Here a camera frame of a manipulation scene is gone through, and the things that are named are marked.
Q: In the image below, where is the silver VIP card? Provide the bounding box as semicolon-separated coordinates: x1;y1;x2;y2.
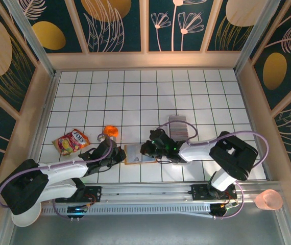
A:
133;152;151;163

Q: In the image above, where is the stack of colourful cards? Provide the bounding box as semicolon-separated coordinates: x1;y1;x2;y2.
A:
169;121;188;139

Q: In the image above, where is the orange ball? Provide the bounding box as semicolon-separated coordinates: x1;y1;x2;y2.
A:
102;125;118;144

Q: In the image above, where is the colourful snack bag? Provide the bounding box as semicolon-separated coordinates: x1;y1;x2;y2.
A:
52;128;91;156

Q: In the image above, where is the grey metal sheet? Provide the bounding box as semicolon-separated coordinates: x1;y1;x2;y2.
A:
10;214;286;245

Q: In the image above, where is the pink plastic cup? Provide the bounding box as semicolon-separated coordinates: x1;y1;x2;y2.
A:
254;189;283;211

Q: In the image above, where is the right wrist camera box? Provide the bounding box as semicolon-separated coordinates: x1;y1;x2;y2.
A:
149;129;168;143

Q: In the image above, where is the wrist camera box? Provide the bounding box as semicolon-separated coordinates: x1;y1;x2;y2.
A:
97;139;113;154
149;129;168;143

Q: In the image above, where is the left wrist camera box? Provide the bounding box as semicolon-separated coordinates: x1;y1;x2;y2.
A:
97;139;113;154

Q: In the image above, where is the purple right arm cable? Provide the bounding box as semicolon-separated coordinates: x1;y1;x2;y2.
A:
157;121;270;169

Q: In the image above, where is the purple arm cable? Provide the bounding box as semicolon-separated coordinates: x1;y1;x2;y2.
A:
157;121;270;169
0;132;113;209

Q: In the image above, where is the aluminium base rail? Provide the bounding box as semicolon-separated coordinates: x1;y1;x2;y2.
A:
83;180;289;205

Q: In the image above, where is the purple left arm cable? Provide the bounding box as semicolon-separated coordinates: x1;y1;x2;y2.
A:
0;132;113;209

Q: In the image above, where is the slotted grey cable duct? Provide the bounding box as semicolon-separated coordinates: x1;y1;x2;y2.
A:
41;204;212;217

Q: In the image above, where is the thin purple base cable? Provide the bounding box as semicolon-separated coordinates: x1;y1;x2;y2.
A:
211;183;245;221
52;200;72;220

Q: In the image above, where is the aluminium side rail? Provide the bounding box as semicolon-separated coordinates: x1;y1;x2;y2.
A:
27;72;59;174
234;71;274;182

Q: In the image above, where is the aluminium corner post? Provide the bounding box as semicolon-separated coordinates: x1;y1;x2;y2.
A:
233;0;283;75
4;0;57;77

